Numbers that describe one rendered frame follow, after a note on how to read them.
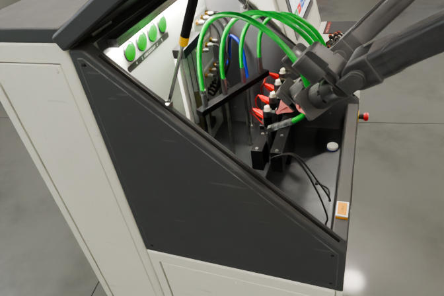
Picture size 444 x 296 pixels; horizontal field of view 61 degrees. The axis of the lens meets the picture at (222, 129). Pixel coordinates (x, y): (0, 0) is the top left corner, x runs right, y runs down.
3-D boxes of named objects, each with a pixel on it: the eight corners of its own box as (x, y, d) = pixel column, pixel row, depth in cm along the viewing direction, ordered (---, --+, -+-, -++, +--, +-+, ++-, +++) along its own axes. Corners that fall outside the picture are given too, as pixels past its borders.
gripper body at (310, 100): (291, 98, 85) (304, 90, 78) (324, 74, 87) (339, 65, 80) (308, 122, 85) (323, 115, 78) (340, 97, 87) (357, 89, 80)
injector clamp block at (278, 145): (283, 188, 124) (281, 152, 115) (254, 184, 127) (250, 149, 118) (300, 128, 149) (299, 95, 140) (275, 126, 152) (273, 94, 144)
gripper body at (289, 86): (285, 80, 108) (300, 65, 102) (310, 104, 108) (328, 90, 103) (275, 92, 104) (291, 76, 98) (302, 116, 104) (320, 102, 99)
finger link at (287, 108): (270, 96, 114) (288, 78, 107) (287, 111, 115) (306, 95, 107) (260, 108, 110) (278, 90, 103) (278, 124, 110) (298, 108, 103)
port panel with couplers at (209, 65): (213, 91, 138) (199, 6, 120) (204, 90, 139) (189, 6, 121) (224, 74, 147) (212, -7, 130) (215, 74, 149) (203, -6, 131)
